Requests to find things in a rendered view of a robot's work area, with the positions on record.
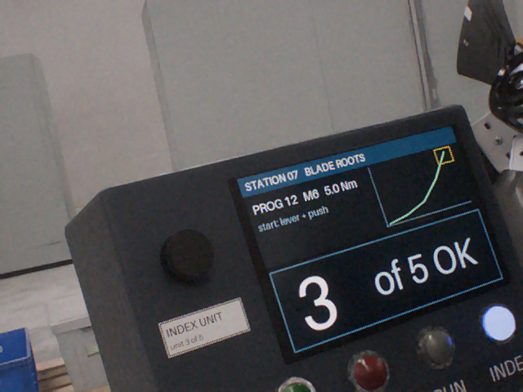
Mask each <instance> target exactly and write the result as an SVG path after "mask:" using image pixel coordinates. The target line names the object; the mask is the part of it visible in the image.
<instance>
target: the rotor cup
mask: <svg viewBox="0 0 523 392"><path fill-rule="evenodd" d="M521 77H523V51H522V52H520V53H518V54H516V56H514V57H513V58H512V59H511V60H509V61H508V62H507V63H506V64H505V65H504V66H503V67H502V68H501V69H500V72H499V73H498V75H497V76H496V78H495V80H494V82H493V84H492V86H491V88H490V90H489V94H488V107H489V111H490V112H491V113H492V114H493V115H494V116H495V117H496V118H497V119H498V120H499V121H500V122H501V123H503V124H504V125H506V126H508V127H510V128H511V129H512V130H513V131H515V132H516V133H518V134H519V135H523V124H520V123H519V122H518V121H517V119H518V118H522V119H523V87H522V89H520V90H517V89H516V88H515V83H516V80H517V79H518V78H521Z"/></svg>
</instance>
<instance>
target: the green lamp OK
mask: <svg viewBox="0 0 523 392"><path fill-rule="evenodd" d="M275 392H316V391H315V388H314V387H313V385H312V384H311V383H309V381H307V380H305V379H303V378H300V377H295V376H292V377H289V378H286V379H284V380H283V381H281V382H280V384H279V386H278V387H277V389H276V390H275Z"/></svg>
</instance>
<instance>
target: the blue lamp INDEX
mask: <svg viewBox="0 0 523 392"><path fill-rule="evenodd" d="M479 326H480V330H481V333H482V335H483V337H484V338H485V339H486V340H487V341H488V342H490V343H491V344H494V345H504V344H506V343H508V342H509V341H510V340H511V339H512V338H513V336H514V334H515V331H516V320H515V317H514V315H513V312H511V310H510V309H509V308H508V307H507V305H505V304H502V303H498V302H492V303H488V304H487V305H485V306H484V307H483V309H482V311H481V313H480V317H479Z"/></svg>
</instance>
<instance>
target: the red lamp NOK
mask: <svg viewBox="0 0 523 392"><path fill-rule="evenodd" d="M347 373H348V379H349V382H350V384H351V387H352V388H353V390H354V391H355V392H383V391H384V390H385V388H386V387H387V384H388V381H389V368H388V365H387V361H386V360H385V359H384V358H383V357H382V356H381V355H380V354H378V353H376V352H374V351H371V350H363V351H360V352H358V353H356V354H355V355H354V356H353V357H352V358H351V360H350V362H349V365H348V370H347Z"/></svg>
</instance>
